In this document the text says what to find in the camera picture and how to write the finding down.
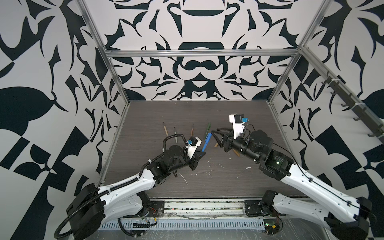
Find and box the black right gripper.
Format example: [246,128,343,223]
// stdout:
[213,126,263,164]

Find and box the blue pen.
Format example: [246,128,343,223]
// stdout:
[202,133,212,152]

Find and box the dark green pen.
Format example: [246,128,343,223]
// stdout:
[205,122,211,139]

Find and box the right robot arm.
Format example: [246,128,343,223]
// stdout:
[211,128,372,240]

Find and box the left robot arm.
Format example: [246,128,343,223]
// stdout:
[54,134,206,240]

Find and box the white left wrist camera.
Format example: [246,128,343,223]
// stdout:
[187,137,202,159]

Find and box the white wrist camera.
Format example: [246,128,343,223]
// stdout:
[229,114,249,140]
[187,137,202,159]

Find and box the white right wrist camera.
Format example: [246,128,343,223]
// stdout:
[229,114,249,140]

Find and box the perforated cable tray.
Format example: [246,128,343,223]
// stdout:
[98,218,266,231]

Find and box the metal hook rail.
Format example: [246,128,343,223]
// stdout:
[320,70,384,145]

